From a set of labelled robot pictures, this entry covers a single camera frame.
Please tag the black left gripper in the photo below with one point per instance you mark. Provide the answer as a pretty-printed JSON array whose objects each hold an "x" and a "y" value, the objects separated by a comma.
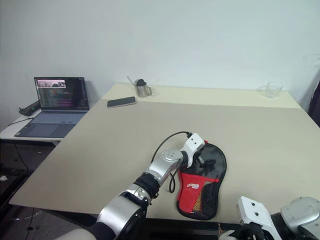
[{"x": 200, "y": 157}]

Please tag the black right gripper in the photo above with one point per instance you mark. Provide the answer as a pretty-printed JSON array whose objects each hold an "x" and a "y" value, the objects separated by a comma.
[{"x": 253, "y": 233}]

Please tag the black red paddle case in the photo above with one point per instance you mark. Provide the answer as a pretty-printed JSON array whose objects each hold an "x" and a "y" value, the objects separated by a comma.
[{"x": 190, "y": 185}]

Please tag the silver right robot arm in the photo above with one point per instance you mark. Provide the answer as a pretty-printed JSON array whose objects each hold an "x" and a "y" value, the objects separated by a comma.
[{"x": 300, "y": 215}]

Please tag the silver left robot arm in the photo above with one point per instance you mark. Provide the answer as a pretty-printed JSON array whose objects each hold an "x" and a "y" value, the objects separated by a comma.
[{"x": 165, "y": 165}]

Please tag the clear glass measuring cup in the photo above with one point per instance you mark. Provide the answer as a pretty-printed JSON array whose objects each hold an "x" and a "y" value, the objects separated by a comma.
[{"x": 270, "y": 91}]

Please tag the stainless steel milk pitcher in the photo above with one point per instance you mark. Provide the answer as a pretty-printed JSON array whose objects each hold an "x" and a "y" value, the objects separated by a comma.
[{"x": 143, "y": 91}]

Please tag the black object in pitcher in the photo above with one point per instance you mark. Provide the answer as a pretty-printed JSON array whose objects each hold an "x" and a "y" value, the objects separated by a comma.
[{"x": 141, "y": 82}]

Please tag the black screen smartphone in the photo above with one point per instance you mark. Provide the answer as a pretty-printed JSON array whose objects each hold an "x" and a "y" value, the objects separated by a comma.
[{"x": 121, "y": 102}]

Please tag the thin metal stick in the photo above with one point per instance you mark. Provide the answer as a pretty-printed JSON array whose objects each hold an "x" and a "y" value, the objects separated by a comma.
[{"x": 130, "y": 80}]

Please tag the black office chair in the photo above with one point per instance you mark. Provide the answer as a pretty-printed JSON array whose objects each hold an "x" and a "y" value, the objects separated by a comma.
[{"x": 315, "y": 102}]

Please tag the beige rounded shape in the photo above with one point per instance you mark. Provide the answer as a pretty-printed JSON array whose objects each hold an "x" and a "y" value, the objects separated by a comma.
[{"x": 75, "y": 235}]

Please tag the open grey laptop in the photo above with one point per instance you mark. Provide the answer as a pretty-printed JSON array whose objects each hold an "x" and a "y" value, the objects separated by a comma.
[{"x": 62, "y": 97}]

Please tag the black handheld controller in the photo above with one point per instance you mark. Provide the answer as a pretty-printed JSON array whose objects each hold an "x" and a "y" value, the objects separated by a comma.
[{"x": 30, "y": 108}]

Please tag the white side table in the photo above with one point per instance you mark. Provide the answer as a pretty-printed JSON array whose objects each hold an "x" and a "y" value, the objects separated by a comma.
[{"x": 10, "y": 132}]

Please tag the white paper scrap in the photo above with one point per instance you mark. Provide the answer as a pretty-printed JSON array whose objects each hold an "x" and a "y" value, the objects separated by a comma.
[{"x": 3, "y": 178}]

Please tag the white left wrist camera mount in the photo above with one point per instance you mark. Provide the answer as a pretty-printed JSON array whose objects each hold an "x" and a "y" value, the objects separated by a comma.
[{"x": 193, "y": 143}]

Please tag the black table frame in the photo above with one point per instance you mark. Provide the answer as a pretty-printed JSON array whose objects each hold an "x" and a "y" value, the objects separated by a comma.
[{"x": 162, "y": 225}]

